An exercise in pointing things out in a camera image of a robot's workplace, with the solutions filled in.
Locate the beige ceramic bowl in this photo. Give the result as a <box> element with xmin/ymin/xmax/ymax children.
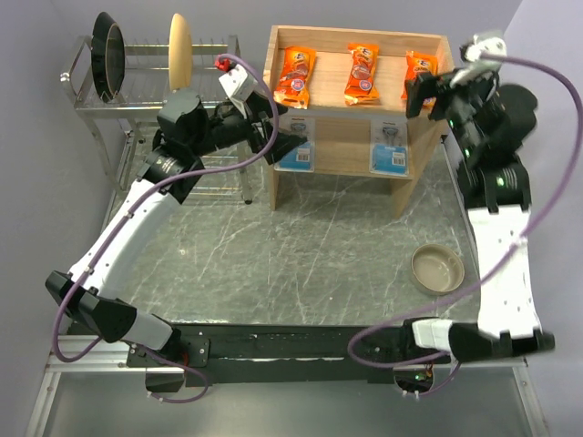
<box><xmin>410</xmin><ymin>244</ymin><xmax>465</xmax><ymax>296</ymax></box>

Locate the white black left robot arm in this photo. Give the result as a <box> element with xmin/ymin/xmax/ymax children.
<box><xmin>46</xmin><ymin>88</ymin><xmax>306</xmax><ymax>366</ymax></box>

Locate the beige wooden plate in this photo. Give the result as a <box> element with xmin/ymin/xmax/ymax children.
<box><xmin>168</xmin><ymin>14</ymin><xmax>192</xmax><ymax>92</ymax></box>

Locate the blue razor blister pack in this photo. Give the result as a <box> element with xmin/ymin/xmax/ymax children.
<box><xmin>369</xmin><ymin>119</ymin><xmax>409</xmax><ymax>178</ymax></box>
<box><xmin>274</xmin><ymin>116</ymin><xmax>315</xmax><ymax>172</ymax></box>

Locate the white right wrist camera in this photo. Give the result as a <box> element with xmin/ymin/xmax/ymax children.
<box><xmin>450</xmin><ymin>30</ymin><xmax>507</xmax><ymax>88</ymax></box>

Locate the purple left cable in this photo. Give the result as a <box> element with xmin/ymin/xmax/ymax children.
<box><xmin>51</xmin><ymin>53</ymin><xmax>280</xmax><ymax>404</ymax></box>

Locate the aluminium frame rail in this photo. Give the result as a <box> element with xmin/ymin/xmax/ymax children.
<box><xmin>27</xmin><ymin>343</ymin><xmax>531</xmax><ymax>436</ymax></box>

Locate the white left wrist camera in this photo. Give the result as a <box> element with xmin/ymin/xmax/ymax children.
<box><xmin>215</xmin><ymin>58</ymin><xmax>256</xmax><ymax>119</ymax></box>

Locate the purple cable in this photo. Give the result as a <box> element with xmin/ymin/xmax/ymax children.
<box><xmin>347</xmin><ymin>51</ymin><xmax>583</xmax><ymax>396</ymax></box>
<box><xmin>51</xmin><ymin>53</ymin><xmax>280</xmax><ymax>404</ymax></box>

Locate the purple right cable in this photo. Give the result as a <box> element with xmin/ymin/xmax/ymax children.
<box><xmin>347</xmin><ymin>51</ymin><xmax>583</xmax><ymax>396</ymax></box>

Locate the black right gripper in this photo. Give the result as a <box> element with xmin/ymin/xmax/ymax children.
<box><xmin>404</xmin><ymin>66</ymin><xmax>494</xmax><ymax>158</ymax></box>

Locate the wooden two-tier shelf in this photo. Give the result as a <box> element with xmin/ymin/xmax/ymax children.
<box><xmin>261</xmin><ymin>24</ymin><xmax>461</xmax><ymax>219</ymax></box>

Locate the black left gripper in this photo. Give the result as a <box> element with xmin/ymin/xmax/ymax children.
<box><xmin>189</xmin><ymin>90</ymin><xmax>307</xmax><ymax>163</ymax></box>

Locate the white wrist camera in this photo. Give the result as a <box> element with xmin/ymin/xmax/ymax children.
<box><xmin>215</xmin><ymin>58</ymin><xmax>256</xmax><ymax>119</ymax></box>
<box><xmin>450</xmin><ymin>30</ymin><xmax>507</xmax><ymax>88</ymax></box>

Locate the orange razor pack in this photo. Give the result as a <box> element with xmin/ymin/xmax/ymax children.
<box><xmin>401</xmin><ymin>50</ymin><xmax>438</xmax><ymax>101</ymax></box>
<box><xmin>273</xmin><ymin>46</ymin><xmax>316</xmax><ymax>109</ymax></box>
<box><xmin>344</xmin><ymin>43</ymin><xmax>380</xmax><ymax>106</ymax></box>

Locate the black plate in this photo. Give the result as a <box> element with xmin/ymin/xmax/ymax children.
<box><xmin>90</xmin><ymin>12</ymin><xmax>126</xmax><ymax>103</ymax></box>

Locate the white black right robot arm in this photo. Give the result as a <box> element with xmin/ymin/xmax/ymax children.
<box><xmin>398</xmin><ymin>73</ymin><xmax>556</xmax><ymax>362</ymax></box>

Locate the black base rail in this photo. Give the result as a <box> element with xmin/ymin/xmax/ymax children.
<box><xmin>125</xmin><ymin>320</ymin><xmax>452</xmax><ymax>388</ymax></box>

